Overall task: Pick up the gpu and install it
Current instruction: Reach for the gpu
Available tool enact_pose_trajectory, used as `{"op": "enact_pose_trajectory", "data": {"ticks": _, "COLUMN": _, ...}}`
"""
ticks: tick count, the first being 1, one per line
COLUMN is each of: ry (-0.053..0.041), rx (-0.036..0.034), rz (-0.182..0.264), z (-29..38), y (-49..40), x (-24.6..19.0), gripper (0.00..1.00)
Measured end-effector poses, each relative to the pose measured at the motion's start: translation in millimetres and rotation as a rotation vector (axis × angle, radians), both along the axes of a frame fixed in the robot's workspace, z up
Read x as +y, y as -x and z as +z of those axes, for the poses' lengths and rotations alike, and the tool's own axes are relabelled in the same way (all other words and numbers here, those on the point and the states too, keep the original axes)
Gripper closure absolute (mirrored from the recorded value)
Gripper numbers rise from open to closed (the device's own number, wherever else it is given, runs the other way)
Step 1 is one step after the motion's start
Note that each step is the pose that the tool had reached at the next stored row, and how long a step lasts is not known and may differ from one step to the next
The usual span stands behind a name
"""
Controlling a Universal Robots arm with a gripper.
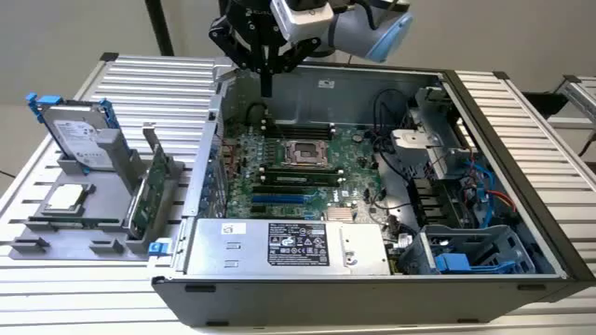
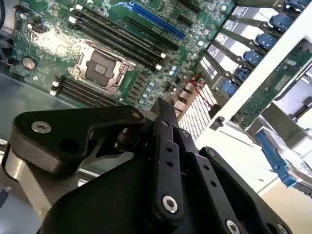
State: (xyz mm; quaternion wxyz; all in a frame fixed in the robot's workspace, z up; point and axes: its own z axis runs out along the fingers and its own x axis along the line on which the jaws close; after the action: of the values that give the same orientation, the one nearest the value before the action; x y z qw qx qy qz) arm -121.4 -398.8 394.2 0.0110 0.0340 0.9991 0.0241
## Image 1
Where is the green Dell motherboard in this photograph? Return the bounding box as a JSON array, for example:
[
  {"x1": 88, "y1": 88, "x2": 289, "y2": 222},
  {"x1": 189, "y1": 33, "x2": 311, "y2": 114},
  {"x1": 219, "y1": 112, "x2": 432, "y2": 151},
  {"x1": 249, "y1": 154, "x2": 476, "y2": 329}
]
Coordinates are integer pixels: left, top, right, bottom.
[{"x1": 217, "y1": 121, "x2": 388, "y2": 224}]

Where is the black looped wire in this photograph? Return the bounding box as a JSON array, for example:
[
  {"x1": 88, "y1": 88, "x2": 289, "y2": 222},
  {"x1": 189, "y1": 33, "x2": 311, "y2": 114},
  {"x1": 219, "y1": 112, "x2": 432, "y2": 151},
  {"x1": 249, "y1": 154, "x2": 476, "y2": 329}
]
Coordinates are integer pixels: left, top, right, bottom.
[{"x1": 372, "y1": 89, "x2": 407, "y2": 140}]

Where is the RAM stick with white label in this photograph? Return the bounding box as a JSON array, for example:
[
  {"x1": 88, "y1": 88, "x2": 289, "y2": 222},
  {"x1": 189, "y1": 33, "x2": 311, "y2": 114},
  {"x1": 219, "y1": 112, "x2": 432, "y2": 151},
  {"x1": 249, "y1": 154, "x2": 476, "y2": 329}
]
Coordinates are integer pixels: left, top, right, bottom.
[{"x1": 264, "y1": 173, "x2": 345, "y2": 186}]

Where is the hard disk in blue carrier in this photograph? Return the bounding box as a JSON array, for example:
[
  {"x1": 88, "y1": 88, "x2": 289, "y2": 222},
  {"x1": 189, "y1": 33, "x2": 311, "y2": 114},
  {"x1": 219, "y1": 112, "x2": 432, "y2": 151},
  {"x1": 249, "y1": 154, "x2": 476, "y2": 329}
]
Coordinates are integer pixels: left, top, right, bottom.
[{"x1": 25, "y1": 91, "x2": 120, "y2": 175}]

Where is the open grey PC case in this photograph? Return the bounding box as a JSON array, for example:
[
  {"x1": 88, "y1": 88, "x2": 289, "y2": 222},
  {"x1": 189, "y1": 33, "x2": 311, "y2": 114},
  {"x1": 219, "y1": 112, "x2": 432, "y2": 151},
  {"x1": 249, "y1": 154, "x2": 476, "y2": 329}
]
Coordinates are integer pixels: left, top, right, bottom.
[{"x1": 147, "y1": 55, "x2": 596, "y2": 329}]

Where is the black stand pole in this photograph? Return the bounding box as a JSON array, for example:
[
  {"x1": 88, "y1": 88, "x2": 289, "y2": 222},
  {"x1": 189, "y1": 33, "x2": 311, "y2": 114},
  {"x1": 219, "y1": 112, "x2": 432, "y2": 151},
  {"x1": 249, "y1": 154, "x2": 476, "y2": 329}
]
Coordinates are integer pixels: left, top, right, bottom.
[{"x1": 144, "y1": 0, "x2": 176, "y2": 57}]

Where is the grey metal drive cage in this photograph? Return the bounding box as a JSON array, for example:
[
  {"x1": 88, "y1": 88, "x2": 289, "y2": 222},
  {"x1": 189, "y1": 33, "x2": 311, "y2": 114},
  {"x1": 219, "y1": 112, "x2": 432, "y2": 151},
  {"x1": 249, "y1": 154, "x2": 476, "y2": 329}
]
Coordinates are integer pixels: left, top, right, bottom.
[{"x1": 397, "y1": 223, "x2": 536, "y2": 276}]

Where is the black expansion slot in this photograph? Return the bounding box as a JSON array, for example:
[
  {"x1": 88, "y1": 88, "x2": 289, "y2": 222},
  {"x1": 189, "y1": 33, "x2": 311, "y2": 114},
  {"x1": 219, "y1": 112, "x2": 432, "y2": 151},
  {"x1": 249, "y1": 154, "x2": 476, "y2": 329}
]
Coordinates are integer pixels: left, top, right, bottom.
[{"x1": 253, "y1": 184, "x2": 304, "y2": 195}]

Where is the grey plastic parts rack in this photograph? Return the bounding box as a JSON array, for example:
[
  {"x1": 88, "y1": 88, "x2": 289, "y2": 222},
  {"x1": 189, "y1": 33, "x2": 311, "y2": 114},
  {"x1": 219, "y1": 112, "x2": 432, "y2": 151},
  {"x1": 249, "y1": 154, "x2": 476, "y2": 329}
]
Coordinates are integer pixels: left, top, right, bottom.
[{"x1": 8, "y1": 128, "x2": 192, "y2": 261}]

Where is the silver power supply unit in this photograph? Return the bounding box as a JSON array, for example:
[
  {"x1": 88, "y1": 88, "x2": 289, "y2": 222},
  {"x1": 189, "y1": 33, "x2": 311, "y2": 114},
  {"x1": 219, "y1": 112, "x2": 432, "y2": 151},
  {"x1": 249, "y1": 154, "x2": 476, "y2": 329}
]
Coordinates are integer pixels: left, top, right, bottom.
[{"x1": 184, "y1": 218, "x2": 392, "y2": 276}]

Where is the blue expansion slot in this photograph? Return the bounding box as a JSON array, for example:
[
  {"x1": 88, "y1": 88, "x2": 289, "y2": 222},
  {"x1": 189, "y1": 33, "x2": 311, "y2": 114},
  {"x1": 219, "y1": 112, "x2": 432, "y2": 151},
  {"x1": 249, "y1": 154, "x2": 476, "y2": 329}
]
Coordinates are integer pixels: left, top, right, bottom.
[{"x1": 252, "y1": 194, "x2": 307, "y2": 207}]

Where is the metal CPU socket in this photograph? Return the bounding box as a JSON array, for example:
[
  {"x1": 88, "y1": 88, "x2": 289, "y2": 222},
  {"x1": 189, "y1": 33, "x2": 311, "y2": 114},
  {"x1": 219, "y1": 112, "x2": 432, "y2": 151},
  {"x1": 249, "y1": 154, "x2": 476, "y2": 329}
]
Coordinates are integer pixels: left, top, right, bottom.
[{"x1": 279, "y1": 139, "x2": 329, "y2": 168}]

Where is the red wire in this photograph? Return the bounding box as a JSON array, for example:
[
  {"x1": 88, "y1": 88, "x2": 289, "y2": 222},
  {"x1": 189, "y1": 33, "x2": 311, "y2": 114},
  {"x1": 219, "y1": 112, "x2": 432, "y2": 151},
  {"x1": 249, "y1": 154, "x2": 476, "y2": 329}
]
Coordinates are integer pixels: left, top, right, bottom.
[{"x1": 491, "y1": 189, "x2": 519, "y2": 213}]

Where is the blue plastic disk caddy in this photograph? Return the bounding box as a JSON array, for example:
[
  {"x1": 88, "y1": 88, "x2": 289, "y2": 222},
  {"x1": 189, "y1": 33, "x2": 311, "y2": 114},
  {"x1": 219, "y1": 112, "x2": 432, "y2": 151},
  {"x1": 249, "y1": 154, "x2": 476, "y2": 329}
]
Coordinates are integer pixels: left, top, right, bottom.
[{"x1": 435, "y1": 253, "x2": 516, "y2": 276}]

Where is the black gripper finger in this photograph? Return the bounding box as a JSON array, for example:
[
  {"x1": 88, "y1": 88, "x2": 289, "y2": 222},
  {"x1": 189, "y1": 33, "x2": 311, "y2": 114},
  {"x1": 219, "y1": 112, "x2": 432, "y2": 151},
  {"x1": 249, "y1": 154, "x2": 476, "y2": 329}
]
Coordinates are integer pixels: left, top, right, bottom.
[
  {"x1": 208, "y1": 21, "x2": 268, "y2": 98},
  {"x1": 267, "y1": 37, "x2": 323, "y2": 98}
]

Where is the blue data wire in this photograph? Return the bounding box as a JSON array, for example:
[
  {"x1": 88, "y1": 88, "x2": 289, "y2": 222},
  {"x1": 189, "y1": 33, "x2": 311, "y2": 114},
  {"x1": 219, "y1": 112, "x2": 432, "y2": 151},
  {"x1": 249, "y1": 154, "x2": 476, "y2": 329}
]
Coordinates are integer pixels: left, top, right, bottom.
[{"x1": 463, "y1": 158, "x2": 499, "y2": 228}]

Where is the silver metal drive bay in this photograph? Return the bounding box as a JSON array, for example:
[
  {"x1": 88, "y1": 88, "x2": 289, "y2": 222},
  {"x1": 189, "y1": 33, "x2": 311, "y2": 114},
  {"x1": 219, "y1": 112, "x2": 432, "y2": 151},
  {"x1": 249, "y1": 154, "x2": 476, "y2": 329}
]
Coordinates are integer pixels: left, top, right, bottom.
[{"x1": 391, "y1": 85, "x2": 471, "y2": 179}]

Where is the silver finned chipset heatsink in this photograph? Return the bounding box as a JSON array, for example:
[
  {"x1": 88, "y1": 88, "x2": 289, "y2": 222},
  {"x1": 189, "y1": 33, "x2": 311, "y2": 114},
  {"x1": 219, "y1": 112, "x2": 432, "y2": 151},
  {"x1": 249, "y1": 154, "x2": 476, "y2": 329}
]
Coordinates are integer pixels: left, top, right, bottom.
[{"x1": 325, "y1": 207, "x2": 357, "y2": 223}]

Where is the silver CPU chip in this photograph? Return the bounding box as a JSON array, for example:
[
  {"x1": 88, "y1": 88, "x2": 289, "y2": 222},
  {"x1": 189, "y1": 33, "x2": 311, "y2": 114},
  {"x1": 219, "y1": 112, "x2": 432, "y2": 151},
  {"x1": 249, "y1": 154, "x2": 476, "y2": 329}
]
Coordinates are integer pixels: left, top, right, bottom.
[{"x1": 48, "y1": 184, "x2": 92, "y2": 210}]

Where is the bare green RAM stick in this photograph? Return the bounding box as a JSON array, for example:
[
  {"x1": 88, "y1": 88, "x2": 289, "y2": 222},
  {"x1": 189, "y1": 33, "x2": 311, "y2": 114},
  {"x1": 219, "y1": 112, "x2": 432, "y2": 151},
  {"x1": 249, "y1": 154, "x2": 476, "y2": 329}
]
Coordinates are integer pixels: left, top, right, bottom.
[{"x1": 27, "y1": 216, "x2": 121, "y2": 230}]

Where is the green Nvidia Quadro graphics card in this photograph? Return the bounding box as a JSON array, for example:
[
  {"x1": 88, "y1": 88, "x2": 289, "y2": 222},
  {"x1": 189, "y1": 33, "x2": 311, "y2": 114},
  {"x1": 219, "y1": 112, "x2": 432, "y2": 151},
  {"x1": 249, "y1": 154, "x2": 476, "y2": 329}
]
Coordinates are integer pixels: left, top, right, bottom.
[{"x1": 123, "y1": 121, "x2": 176, "y2": 241}]

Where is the blue plastic case latch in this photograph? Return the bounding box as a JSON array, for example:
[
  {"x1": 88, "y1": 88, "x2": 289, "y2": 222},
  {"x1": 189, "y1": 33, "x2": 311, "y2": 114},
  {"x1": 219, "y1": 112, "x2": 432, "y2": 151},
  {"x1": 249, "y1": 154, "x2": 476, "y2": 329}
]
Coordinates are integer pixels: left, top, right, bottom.
[{"x1": 147, "y1": 240, "x2": 168, "y2": 259}]

